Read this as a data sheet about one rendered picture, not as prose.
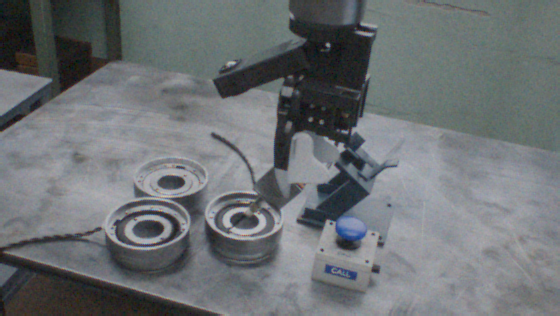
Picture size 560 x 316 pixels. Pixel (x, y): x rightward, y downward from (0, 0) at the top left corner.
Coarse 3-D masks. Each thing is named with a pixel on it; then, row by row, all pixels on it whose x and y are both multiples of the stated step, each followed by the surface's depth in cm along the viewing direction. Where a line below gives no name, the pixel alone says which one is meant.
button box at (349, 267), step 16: (320, 240) 72; (336, 240) 72; (368, 240) 73; (320, 256) 70; (336, 256) 70; (352, 256) 70; (368, 256) 71; (320, 272) 72; (336, 272) 71; (352, 272) 70; (368, 272) 70; (352, 288) 71
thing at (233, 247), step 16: (240, 192) 80; (208, 208) 76; (240, 208) 79; (208, 224) 74; (224, 224) 76; (240, 224) 80; (256, 224) 79; (224, 240) 73; (240, 240) 72; (256, 240) 72; (272, 240) 74; (240, 256) 74; (256, 256) 75
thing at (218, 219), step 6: (228, 204) 80; (234, 204) 80; (240, 204) 80; (246, 204) 80; (222, 210) 78; (228, 210) 78; (264, 210) 79; (216, 216) 77; (222, 216) 77; (270, 216) 78; (216, 222) 76; (222, 222) 76; (270, 222) 77; (222, 228) 75; (264, 228) 76; (270, 228) 76; (252, 234) 75; (258, 234) 75; (264, 234) 75
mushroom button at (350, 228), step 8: (344, 216) 73; (352, 216) 73; (336, 224) 71; (344, 224) 71; (352, 224) 71; (360, 224) 71; (336, 232) 71; (344, 232) 70; (352, 232) 70; (360, 232) 70; (352, 240) 72
